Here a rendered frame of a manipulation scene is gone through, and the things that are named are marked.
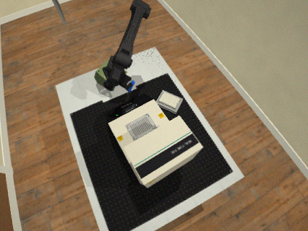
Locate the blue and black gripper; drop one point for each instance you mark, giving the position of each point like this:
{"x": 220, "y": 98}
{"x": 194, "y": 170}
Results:
{"x": 127, "y": 79}

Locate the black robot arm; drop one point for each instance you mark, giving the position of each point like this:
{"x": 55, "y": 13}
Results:
{"x": 116, "y": 65}

